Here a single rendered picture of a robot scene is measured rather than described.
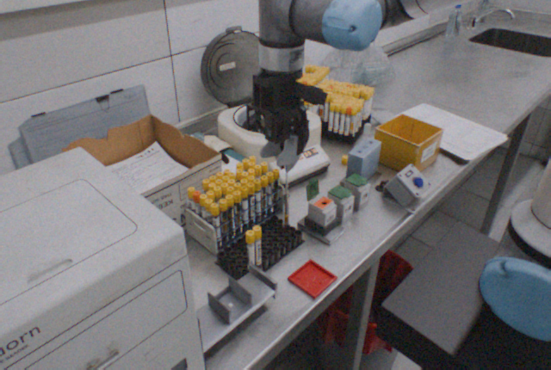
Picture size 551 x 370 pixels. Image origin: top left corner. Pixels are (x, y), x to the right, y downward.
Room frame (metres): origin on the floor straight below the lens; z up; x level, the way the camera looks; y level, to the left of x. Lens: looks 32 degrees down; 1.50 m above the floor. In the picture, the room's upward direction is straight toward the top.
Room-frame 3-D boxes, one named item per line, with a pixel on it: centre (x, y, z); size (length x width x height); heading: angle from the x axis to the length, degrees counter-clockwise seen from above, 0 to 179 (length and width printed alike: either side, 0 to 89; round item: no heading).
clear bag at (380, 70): (1.63, -0.40, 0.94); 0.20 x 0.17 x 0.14; 117
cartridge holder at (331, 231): (0.71, -0.11, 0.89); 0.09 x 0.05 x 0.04; 48
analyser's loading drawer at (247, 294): (0.45, 0.08, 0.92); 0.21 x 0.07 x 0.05; 136
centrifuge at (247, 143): (1.02, -0.01, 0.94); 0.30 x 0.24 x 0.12; 37
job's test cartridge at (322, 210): (0.71, -0.11, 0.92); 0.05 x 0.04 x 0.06; 48
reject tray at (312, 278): (0.56, -0.08, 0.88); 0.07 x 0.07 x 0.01; 46
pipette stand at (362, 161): (0.90, -0.23, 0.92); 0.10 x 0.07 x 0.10; 142
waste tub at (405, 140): (1.00, -0.37, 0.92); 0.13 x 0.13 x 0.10; 43
